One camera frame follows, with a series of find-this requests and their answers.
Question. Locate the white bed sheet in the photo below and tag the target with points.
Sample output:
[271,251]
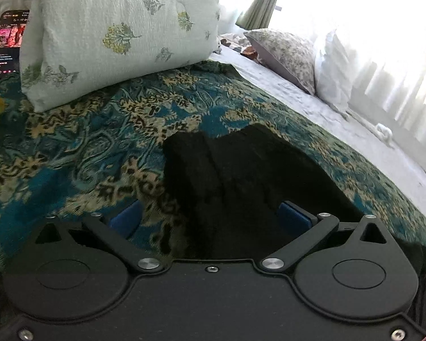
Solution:
[340,124]

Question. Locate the black pants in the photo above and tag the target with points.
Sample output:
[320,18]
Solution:
[241,177]

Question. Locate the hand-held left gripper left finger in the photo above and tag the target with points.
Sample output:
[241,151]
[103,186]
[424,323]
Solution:
[125,218]

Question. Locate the large white floral pillow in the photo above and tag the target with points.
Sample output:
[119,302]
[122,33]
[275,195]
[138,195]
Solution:
[120,32]

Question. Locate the blue paisley blanket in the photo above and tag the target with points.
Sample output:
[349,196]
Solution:
[92,131]

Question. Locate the grey-green curtain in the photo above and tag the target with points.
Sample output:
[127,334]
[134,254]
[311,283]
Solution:
[264,0]

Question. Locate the lit phone screen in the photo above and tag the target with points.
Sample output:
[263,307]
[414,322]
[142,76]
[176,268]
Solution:
[7,42]

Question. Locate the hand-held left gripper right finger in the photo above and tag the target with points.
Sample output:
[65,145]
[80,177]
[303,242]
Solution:
[294,217]

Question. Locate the small grey patterned pillow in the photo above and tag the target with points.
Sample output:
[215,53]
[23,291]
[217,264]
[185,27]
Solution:
[287,57]

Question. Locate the crumpled patterned cloth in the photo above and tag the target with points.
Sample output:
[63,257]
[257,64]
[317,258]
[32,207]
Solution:
[236,44]

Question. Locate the white sheer curtain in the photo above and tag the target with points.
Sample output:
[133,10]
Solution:
[383,42]

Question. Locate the plain white pillow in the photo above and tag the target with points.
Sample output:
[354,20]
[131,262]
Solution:
[335,71]

